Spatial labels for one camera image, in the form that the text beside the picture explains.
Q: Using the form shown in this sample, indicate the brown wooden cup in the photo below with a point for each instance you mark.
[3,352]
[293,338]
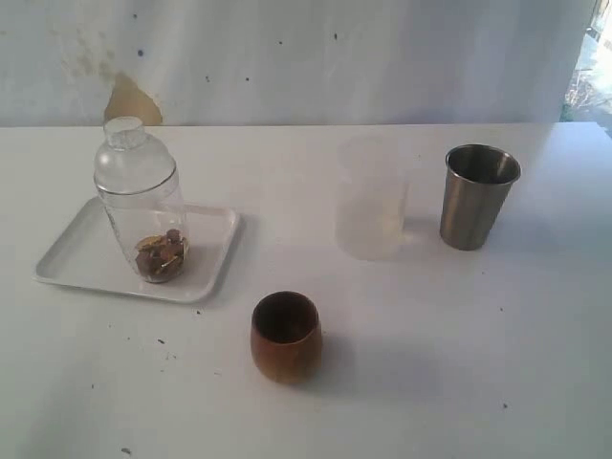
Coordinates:
[286,337]

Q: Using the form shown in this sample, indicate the clear plastic tumbler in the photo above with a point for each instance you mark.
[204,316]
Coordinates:
[134,217]

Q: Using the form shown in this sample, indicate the stainless steel cup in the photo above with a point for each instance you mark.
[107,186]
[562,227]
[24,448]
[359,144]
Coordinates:
[478,181]

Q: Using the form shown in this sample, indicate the clear dome lid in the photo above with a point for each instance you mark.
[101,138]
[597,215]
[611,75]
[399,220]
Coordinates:
[130,160]

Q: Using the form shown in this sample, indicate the brown chunks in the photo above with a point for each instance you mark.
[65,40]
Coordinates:
[160,258]

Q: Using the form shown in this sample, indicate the white rectangular plastic tray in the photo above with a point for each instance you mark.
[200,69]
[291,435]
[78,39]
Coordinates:
[87,256]

